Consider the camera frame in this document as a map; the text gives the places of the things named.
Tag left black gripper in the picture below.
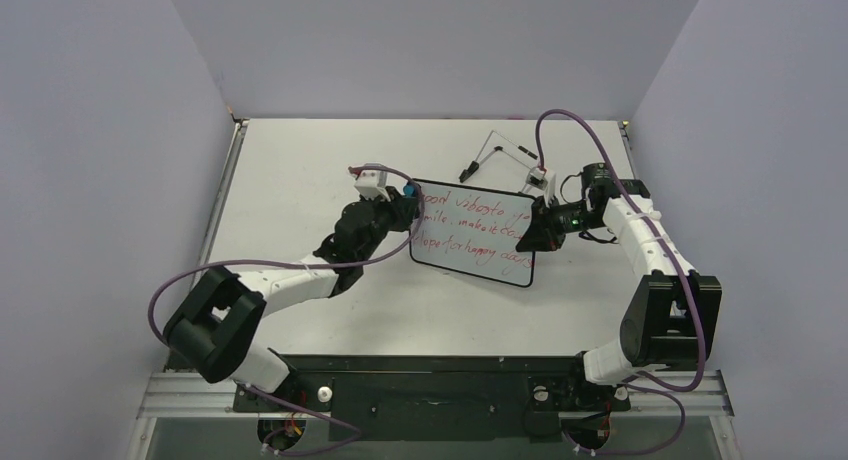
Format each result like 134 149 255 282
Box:
357 187 417 265

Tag blue whiteboard eraser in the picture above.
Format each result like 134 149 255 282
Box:
402 183 419 198

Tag small whiteboard with red writing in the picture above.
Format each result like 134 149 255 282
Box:
410 179 535 288

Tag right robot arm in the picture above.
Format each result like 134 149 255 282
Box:
516 163 722 407

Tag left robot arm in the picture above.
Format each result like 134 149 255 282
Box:
161 192 420 410

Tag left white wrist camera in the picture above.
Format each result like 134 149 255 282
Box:
349 164 391 201

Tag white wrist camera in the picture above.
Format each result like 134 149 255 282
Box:
521 166 556 203
349 164 391 201

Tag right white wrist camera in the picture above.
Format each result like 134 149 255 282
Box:
521 166 556 203

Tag wire whiteboard stand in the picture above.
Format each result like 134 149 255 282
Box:
458 130 539 184

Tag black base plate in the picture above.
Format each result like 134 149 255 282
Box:
165 354 700 445

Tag aluminium rail frame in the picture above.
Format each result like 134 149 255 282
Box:
135 119 737 460

